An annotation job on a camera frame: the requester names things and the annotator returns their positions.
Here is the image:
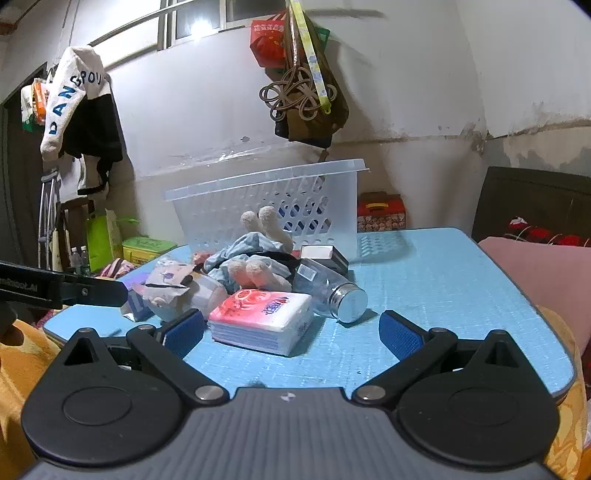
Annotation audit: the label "clear plastic basket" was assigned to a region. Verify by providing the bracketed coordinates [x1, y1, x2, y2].
[165, 158, 370, 265]

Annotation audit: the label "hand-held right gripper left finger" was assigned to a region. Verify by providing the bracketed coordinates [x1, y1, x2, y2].
[58, 308, 230, 408]

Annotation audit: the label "red and white tissue pack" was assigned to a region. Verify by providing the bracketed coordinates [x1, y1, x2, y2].
[208, 288, 315, 356]

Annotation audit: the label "dark wooden headboard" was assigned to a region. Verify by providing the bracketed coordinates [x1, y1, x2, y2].
[471, 165, 591, 250]

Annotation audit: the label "red floral dark cloth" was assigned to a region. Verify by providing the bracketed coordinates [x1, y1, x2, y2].
[505, 216, 591, 248]

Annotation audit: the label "black box with silver lid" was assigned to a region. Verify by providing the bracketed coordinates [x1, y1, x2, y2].
[300, 244, 351, 276]

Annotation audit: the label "red hanging bag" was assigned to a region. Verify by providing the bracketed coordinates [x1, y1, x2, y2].
[250, 11, 290, 70]

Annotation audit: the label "green lidded yellow box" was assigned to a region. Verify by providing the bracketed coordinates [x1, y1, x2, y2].
[122, 235, 179, 265]

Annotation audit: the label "green paper bag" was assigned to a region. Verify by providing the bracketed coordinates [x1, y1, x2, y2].
[85, 209, 123, 273]

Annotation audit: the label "pink floral cloth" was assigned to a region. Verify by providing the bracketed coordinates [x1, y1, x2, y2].
[98, 258, 136, 280]

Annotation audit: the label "orange patterned blanket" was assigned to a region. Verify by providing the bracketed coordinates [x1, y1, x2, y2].
[0, 302, 591, 480]

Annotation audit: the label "beige knotted cord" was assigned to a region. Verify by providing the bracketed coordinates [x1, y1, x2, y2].
[259, 66, 336, 123]

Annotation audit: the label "red gift box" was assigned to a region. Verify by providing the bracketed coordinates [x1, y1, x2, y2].
[357, 191, 407, 233]

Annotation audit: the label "white round pouch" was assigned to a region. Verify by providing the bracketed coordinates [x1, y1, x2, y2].
[143, 258, 228, 322]

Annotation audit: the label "beige plush toy blue clothes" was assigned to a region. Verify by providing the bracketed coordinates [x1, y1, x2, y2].
[202, 205, 297, 294]

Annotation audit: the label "metal folding rack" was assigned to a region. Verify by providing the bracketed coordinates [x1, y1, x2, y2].
[39, 170, 64, 269]

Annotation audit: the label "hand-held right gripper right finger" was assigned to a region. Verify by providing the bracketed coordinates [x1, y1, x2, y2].
[351, 310, 528, 408]

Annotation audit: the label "brown hanging bag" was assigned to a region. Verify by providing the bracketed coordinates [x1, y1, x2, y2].
[274, 14, 350, 149]

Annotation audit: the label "pink pillow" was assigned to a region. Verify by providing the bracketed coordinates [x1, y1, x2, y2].
[478, 236, 591, 367]

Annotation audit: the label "white and black jacket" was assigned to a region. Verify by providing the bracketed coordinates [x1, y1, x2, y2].
[40, 45, 125, 200]

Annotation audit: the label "window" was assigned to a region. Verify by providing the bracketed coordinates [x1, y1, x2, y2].
[159, 0, 298, 48]

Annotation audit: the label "clear bottle with metal cap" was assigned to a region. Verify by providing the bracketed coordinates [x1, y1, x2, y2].
[293, 258, 369, 324]

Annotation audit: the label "metal rod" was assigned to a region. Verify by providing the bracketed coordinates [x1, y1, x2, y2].
[88, 8, 178, 48]

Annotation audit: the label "small purple box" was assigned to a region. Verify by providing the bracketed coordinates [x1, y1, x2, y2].
[121, 281, 156, 323]

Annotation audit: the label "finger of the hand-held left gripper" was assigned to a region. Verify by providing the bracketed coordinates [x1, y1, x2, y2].
[62, 272, 129, 308]

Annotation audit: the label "printed plastic bag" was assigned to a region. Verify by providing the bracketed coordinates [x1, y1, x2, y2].
[20, 78, 52, 134]

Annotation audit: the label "yellow green strap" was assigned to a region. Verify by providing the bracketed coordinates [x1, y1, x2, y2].
[287, 0, 334, 116]

